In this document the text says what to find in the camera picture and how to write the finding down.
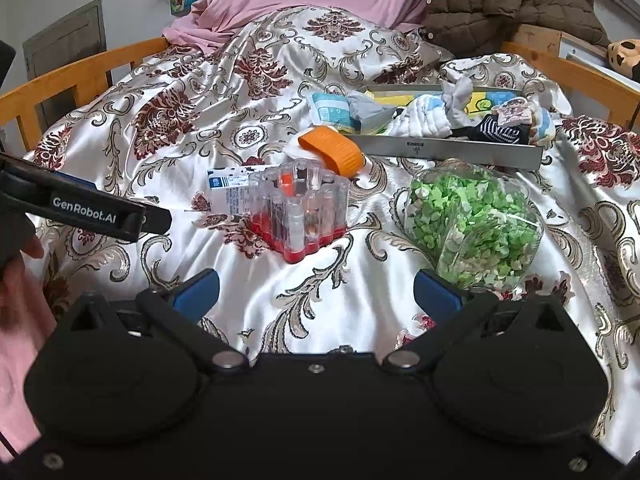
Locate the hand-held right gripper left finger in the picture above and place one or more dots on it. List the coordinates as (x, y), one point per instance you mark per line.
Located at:
(197, 294)

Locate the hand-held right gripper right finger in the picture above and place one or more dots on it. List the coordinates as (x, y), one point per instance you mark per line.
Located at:
(436, 295)

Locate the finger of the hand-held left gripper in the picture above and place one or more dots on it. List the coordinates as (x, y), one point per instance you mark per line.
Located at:
(77, 181)
(157, 221)

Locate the grey cartoon print tray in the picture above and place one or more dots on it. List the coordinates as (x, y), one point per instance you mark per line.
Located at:
(450, 149)

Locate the black striped sock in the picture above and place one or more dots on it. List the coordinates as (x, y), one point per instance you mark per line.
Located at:
(497, 132)

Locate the white fluffy sock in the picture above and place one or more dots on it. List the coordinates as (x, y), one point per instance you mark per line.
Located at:
(425, 117)

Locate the pink floral sock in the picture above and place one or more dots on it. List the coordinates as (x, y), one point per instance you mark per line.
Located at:
(514, 112)

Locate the grey white knotted sock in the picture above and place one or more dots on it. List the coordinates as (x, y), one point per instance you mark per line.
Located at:
(456, 97)

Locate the person's left forearm pink sleeve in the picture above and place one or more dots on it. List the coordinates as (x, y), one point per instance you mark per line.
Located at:
(17, 390)

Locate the person's left hand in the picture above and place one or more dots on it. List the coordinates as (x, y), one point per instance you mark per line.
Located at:
(25, 292)

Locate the white blue medicine box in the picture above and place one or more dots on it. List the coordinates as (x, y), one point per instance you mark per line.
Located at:
(227, 190)

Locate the bag of green paper stars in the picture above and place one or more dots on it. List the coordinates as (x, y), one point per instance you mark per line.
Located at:
(470, 225)

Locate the floral satin blanket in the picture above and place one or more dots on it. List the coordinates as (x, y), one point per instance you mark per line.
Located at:
(200, 100)

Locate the clear red bottomed case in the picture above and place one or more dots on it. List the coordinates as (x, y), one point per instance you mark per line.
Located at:
(300, 210)

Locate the grey door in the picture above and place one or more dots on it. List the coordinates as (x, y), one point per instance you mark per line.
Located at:
(65, 45)

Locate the light blue tissue packet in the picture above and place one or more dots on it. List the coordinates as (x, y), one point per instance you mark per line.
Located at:
(327, 109)

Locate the white board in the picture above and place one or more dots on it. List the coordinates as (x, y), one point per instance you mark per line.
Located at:
(582, 52)

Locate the brown quilted jacket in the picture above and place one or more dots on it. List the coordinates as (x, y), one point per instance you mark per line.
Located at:
(500, 0)

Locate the tan spotted plush toy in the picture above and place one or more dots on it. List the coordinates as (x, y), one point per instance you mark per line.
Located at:
(625, 57)

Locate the wooden bed frame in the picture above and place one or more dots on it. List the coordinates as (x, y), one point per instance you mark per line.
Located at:
(65, 72)

